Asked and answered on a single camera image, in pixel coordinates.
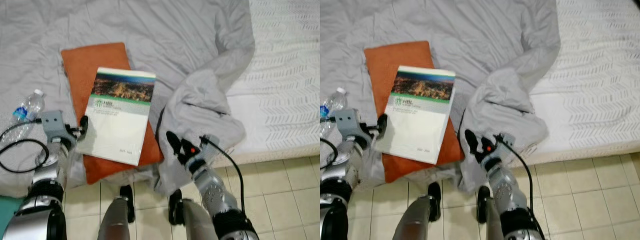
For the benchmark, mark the white book with city photo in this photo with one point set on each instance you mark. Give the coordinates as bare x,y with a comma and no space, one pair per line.
120,125
422,125

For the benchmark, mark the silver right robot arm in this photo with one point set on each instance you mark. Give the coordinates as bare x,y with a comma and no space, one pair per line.
217,195
510,192

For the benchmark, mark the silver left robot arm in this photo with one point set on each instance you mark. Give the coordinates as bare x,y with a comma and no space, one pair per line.
342,175
46,175

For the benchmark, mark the clear plastic water bottle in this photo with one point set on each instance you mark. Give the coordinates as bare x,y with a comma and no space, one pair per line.
336,102
31,106

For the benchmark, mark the orange cushion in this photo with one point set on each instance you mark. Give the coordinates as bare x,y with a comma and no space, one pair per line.
80,70
385,67

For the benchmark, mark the silver right robot leg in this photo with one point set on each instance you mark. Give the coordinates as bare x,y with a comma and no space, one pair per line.
492,222
192,222

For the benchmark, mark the silver robot leg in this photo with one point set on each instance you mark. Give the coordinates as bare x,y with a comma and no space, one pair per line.
115,220
417,220
192,222
492,222

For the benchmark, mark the silver left robot leg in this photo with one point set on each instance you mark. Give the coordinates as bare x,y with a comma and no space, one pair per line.
417,220
115,220

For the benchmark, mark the white patterned mattress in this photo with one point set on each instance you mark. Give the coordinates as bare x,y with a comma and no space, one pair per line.
285,75
595,75

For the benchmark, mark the teal floor mat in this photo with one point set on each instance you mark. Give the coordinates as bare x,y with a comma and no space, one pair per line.
9,215

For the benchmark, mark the grey crumpled blanket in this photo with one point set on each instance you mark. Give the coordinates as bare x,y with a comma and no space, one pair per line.
460,25
150,30

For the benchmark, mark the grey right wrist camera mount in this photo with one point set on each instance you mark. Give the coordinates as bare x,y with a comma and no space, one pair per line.
506,145
209,147

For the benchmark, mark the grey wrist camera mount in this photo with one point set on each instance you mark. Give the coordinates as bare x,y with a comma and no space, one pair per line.
346,120
209,147
52,122
506,145

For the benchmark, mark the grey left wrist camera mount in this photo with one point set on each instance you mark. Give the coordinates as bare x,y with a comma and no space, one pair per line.
346,120
52,122

